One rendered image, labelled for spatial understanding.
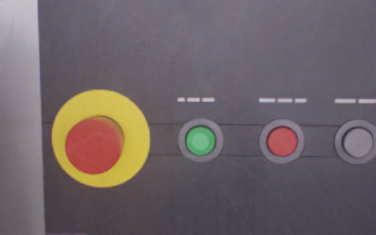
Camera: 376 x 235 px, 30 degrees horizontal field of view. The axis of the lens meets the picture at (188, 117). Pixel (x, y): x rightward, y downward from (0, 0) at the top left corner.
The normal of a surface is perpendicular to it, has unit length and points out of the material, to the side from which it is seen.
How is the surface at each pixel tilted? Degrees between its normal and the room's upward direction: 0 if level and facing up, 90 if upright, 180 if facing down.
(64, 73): 90
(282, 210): 90
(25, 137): 87
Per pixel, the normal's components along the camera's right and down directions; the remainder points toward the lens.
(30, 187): 0.97, 0.01
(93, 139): -0.06, 0.15
